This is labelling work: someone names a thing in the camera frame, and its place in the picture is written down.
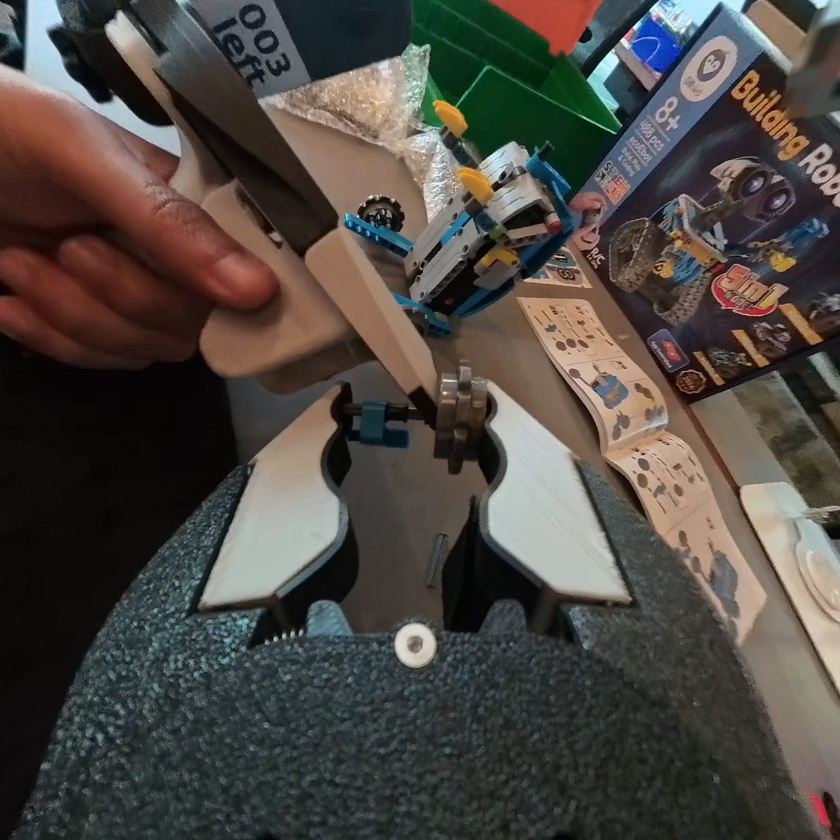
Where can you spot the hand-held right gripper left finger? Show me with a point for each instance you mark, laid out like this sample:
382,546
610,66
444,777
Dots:
282,518

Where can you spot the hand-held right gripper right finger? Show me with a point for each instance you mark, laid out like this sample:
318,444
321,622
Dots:
544,518

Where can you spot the red plastic bin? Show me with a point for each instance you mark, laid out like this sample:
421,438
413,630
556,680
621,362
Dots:
544,19

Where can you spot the grey desk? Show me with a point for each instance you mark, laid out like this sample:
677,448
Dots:
512,394

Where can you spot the bubble wrap bag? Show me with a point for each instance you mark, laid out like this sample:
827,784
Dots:
367,98

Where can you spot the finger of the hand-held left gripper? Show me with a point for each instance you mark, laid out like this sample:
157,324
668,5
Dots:
367,295

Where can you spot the blue grey brick toy vehicle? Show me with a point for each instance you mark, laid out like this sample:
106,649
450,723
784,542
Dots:
492,223

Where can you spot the small grey axle pin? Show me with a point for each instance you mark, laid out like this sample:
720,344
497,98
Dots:
434,558

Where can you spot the green plastic bin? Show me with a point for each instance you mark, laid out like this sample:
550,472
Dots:
525,105

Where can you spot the blue white sticker sheet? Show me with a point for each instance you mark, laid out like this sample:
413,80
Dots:
564,272

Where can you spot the building instruction booklet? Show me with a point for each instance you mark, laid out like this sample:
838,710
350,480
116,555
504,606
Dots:
610,387

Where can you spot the person's left hand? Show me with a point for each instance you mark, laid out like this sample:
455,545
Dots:
98,216

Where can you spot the grey toy gear wheel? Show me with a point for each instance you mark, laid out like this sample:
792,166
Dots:
459,420

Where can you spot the dark blue toy kit box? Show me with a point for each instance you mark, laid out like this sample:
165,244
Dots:
722,249

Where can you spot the blue toy beam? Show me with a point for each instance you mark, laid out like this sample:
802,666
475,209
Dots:
377,423

